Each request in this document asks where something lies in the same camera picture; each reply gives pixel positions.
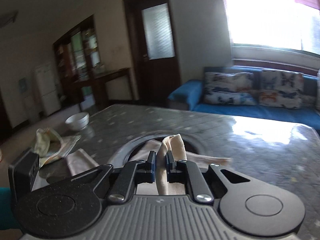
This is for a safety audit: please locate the white refrigerator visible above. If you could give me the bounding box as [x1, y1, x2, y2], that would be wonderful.
[33, 63, 61, 116]

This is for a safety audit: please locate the dark wooden display cabinet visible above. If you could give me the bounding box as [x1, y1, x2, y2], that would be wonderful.
[53, 15, 100, 107]

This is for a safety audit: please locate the blue sofa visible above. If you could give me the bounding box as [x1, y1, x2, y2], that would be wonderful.
[168, 66, 319, 131]

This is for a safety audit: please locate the window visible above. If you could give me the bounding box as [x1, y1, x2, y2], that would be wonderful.
[225, 0, 319, 54]

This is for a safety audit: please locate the dark wooden door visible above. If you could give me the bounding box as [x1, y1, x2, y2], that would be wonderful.
[124, 0, 181, 107]

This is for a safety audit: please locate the butterfly cushion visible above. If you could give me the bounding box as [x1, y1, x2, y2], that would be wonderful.
[203, 72, 257, 106]
[259, 69, 304, 109]

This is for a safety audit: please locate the left butterfly cushion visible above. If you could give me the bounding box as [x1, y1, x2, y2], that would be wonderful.
[203, 72, 257, 106]

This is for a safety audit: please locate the right butterfly cushion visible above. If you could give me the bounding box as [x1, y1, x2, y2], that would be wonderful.
[259, 69, 304, 109]

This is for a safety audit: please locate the white ceramic bowl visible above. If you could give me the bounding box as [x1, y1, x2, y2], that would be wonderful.
[65, 112, 89, 132]

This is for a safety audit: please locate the dark wooden side counter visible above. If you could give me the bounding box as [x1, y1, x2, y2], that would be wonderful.
[69, 68, 135, 109]

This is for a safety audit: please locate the cream sweatshirt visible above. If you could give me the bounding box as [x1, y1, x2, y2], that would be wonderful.
[65, 133, 232, 196]

